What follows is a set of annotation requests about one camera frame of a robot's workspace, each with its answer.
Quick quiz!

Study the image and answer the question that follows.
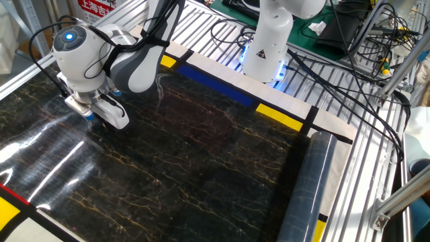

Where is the yellow green screwdriver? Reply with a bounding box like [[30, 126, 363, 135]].
[[378, 56, 392, 76]]

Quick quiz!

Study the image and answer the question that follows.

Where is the black rolled pouch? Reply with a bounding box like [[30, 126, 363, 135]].
[[314, 9, 369, 61]]

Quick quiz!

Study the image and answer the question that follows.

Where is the green cutting mat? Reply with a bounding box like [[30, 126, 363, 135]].
[[210, 0, 370, 62]]

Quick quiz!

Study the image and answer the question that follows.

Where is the white fabric sheet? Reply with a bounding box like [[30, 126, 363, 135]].
[[402, 106, 430, 162]]

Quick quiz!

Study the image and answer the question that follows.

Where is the black marble pattern mat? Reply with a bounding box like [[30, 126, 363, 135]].
[[0, 63, 312, 242]]

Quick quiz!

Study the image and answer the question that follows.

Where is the Mondrian pattern cloth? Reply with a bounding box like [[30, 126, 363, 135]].
[[0, 25, 357, 242]]

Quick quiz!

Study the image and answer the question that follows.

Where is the red white Chinese sign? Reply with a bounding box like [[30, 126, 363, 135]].
[[72, 0, 128, 25]]

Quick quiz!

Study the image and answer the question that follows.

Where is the black arm cable harness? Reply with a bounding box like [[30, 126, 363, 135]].
[[28, 0, 185, 98]]

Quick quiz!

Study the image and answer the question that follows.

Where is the teal plastic container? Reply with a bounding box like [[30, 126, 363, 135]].
[[408, 157, 430, 238]]

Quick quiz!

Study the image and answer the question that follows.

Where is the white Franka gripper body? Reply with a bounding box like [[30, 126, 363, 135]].
[[56, 72, 130, 130]]

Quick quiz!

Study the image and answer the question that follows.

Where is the aluminium frame post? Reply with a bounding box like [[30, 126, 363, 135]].
[[349, 0, 387, 58], [378, 32, 430, 100], [369, 164, 430, 233]]

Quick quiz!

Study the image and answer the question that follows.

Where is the black cable tangle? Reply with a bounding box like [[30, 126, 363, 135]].
[[364, 1, 423, 73]]

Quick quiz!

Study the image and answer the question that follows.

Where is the white crumpled paper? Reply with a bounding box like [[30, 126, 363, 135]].
[[308, 20, 328, 36]]

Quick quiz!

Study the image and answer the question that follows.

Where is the thick black base cable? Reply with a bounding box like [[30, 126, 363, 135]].
[[286, 48, 413, 164]]

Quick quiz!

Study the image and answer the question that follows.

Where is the grey perforated shelf post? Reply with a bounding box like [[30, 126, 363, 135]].
[[13, 0, 51, 58]]

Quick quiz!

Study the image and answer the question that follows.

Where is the rolled clear plastic film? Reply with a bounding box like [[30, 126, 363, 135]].
[[275, 130, 338, 242]]

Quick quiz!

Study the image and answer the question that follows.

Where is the white plastic sheet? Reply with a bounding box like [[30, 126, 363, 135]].
[[0, 0, 20, 75]]

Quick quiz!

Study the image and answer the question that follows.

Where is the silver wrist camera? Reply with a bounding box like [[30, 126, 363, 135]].
[[64, 95, 95, 122]]

